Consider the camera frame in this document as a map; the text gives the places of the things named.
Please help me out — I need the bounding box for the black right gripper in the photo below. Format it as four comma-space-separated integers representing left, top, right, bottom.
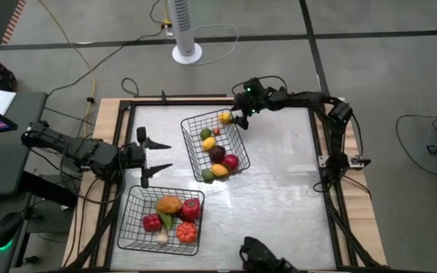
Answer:
234, 77, 271, 131

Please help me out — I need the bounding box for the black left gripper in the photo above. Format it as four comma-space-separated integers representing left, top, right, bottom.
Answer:
121, 127, 174, 190

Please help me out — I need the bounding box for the black wire basket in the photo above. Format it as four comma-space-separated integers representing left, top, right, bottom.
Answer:
116, 184, 206, 257
180, 108, 252, 184

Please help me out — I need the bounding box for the yellow lemon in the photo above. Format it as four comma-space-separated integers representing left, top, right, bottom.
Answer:
201, 136, 218, 152

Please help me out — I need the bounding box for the dark red plum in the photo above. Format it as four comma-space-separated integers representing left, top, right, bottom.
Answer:
208, 145, 227, 165

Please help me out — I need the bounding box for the red apple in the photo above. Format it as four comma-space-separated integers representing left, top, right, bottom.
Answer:
221, 153, 241, 171

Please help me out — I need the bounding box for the orange bell pepper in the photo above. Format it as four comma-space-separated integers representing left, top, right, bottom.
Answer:
156, 195, 184, 215

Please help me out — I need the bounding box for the red bell pepper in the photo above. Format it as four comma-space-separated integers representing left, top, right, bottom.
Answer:
181, 197, 202, 221
143, 212, 162, 233

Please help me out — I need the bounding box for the green chili pepper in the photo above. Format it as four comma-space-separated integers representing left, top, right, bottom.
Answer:
154, 200, 174, 231

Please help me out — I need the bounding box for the white garlic bulb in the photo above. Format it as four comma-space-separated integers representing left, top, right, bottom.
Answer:
155, 228, 170, 246

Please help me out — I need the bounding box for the white tower fan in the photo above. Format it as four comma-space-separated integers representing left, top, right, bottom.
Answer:
166, 0, 203, 65

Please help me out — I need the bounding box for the grey desk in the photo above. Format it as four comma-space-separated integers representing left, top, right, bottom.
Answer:
0, 90, 49, 273

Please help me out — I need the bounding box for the black computer mouse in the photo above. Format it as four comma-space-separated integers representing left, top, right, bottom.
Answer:
0, 212, 25, 250

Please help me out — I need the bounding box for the black table frame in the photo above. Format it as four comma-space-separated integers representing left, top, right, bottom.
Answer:
61, 89, 388, 273

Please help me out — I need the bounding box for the black cable loop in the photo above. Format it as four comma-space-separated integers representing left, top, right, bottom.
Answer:
121, 77, 140, 98

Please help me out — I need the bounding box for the white cable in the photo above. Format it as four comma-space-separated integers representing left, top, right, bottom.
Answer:
192, 24, 240, 66

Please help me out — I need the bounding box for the yellow cable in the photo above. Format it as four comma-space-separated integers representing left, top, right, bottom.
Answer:
38, 0, 97, 137

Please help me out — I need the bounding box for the long black floor cable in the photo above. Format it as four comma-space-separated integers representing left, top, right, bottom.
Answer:
46, 0, 166, 99

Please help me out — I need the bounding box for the thin black cable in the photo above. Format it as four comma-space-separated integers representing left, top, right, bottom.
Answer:
394, 112, 437, 179

